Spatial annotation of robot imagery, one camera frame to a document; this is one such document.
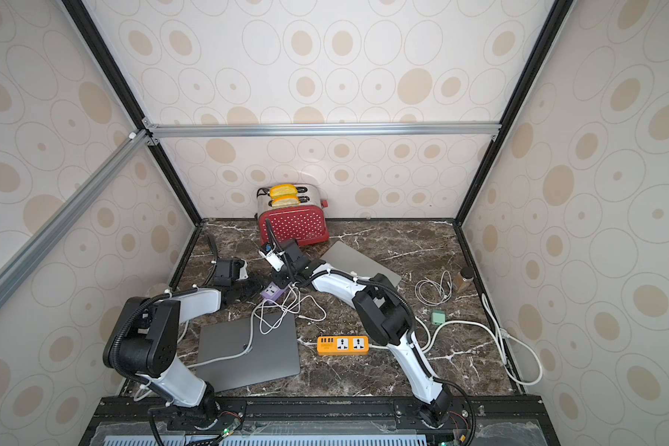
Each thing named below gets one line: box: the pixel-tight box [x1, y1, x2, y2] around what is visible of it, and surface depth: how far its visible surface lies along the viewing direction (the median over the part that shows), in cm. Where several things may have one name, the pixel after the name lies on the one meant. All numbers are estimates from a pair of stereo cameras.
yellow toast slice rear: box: [269, 183, 299, 198], surface depth 105 cm
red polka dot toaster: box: [255, 184, 329, 247], surface depth 105 cm
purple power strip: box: [260, 281, 291, 301], surface depth 96 cm
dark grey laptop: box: [196, 312, 302, 394], surface depth 85 cm
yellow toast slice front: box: [271, 195, 300, 208], surface depth 101 cm
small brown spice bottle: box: [456, 266, 474, 294], surface depth 94 cm
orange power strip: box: [316, 335, 370, 356], surface depth 85 cm
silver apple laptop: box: [319, 240, 403, 287], surface depth 109 cm
